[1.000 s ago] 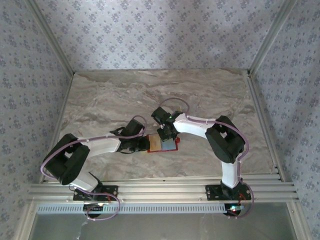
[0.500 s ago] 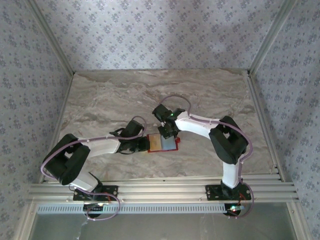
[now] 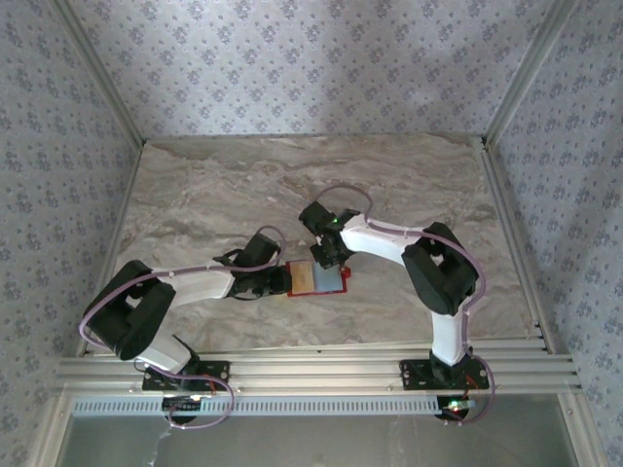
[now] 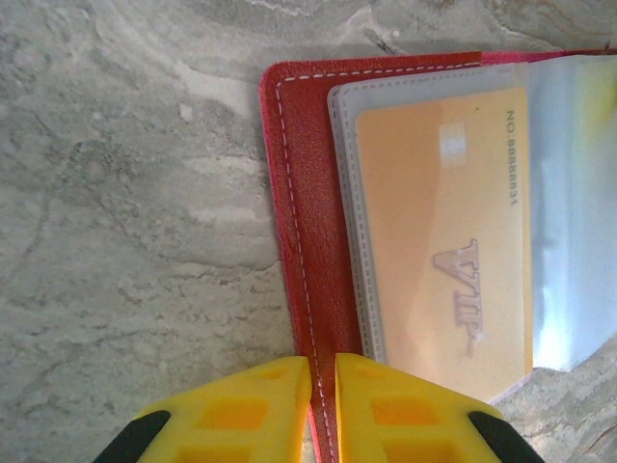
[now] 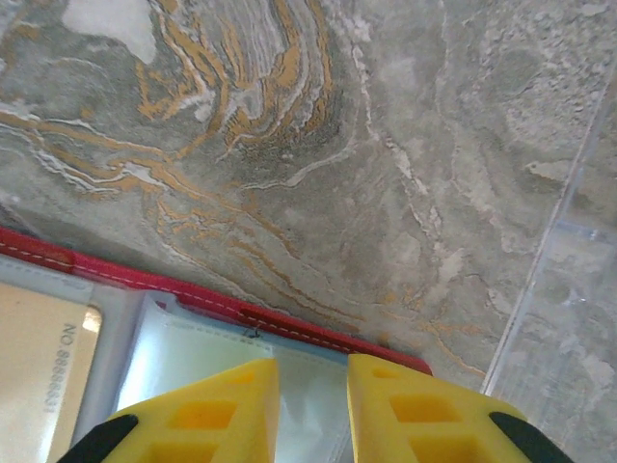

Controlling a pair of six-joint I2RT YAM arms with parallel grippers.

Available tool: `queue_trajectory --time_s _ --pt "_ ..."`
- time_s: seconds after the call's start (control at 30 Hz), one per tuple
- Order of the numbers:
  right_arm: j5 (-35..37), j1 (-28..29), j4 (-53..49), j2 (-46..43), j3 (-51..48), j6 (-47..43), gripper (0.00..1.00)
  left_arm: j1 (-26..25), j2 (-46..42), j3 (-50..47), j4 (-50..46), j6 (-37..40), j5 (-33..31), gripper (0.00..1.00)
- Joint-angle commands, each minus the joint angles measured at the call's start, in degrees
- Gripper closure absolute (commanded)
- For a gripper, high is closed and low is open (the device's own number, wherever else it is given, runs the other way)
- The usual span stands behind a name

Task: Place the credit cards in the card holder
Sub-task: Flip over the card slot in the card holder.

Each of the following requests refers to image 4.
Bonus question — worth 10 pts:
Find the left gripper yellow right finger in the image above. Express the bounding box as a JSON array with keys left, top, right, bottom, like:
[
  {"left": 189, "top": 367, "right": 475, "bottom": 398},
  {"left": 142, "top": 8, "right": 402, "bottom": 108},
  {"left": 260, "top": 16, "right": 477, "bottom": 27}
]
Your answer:
[{"left": 334, "top": 352, "right": 546, "bottom": 463}]

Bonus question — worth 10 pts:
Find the gold VIP card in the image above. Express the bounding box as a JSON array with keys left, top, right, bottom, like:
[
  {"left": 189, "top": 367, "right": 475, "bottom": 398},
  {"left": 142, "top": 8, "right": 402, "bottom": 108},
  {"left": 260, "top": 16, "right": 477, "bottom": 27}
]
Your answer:
[{"left": 354, "top": 85, "right": 534, "bottom": 402}]

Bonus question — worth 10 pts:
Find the red leather card holder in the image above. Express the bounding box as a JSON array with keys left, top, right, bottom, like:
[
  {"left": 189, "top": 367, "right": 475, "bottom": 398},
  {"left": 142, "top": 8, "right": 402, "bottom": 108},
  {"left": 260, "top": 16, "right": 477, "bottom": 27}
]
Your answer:
[{"left": 257, "top": 47, "right": 617, "bottom": 463}]

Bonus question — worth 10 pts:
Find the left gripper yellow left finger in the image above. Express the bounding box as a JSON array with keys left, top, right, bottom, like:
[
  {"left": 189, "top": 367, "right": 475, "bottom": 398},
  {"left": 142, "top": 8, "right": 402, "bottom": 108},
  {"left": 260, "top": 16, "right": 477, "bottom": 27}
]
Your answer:
[{"left": 94, "top": 355, "right": 311, "bottom": 463}]

